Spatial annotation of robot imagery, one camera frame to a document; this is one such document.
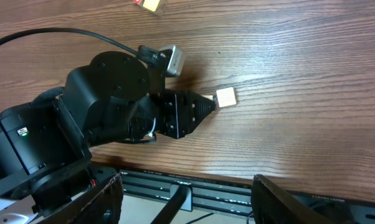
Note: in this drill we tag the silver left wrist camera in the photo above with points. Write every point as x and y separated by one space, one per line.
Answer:
175 57

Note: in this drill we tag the yellow S wooden block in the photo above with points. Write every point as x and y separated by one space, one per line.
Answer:
155 6

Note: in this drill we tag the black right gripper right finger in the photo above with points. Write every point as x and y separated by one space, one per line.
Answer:
273 205

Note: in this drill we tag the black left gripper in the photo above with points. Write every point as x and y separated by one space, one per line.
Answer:
123 98

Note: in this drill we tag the blue B wooden block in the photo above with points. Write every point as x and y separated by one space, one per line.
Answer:
226 97

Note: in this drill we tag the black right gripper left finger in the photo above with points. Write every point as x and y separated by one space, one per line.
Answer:
72 202

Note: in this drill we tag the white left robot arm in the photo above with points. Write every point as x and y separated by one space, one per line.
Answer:
45 144

